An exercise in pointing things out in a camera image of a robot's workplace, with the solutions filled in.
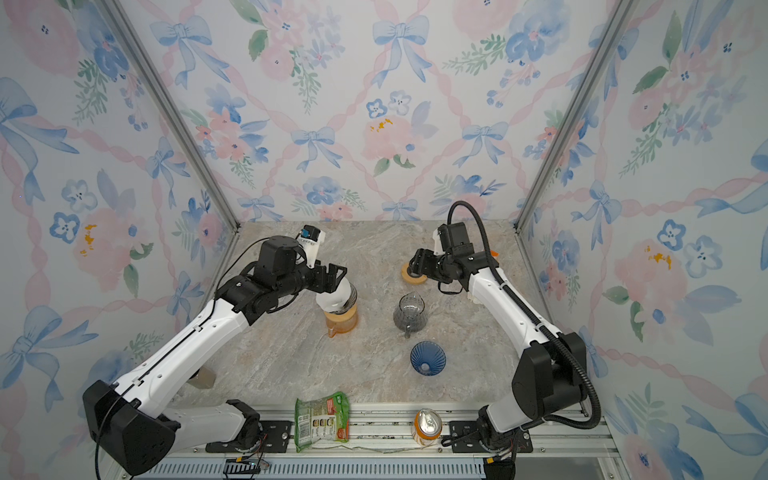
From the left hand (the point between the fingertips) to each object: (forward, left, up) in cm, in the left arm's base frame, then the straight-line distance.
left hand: (334, 263), depth 75 cm
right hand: (+6, -22, -7) cm, 24 cm away
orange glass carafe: (-5, 0, -22) cm, 23 cm away
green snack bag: (-30, +2, -23) cm, 38 cm away
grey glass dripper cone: (-4, -4, -11) cm, 13 cm away
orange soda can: (-33, -23, -16) cm, 43 cm away
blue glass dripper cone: (-15, -25, -24) cm, 38 cm away
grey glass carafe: (0, -21, -28) cm, 35 cm away
